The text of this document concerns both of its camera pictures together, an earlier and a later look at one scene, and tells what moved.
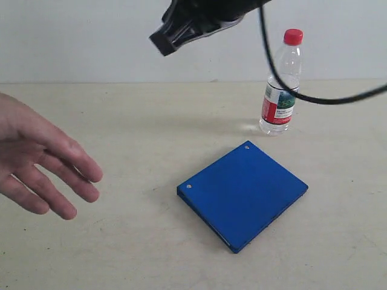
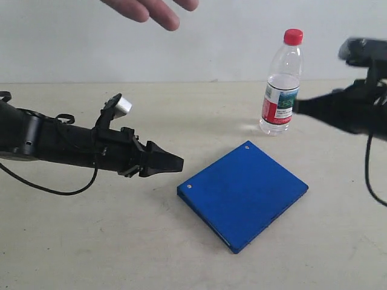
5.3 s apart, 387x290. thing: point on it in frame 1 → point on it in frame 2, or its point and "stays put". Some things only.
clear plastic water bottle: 279,106 stays put
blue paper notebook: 237,194 stays put
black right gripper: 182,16 → 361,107
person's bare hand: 26,141 → 160,11
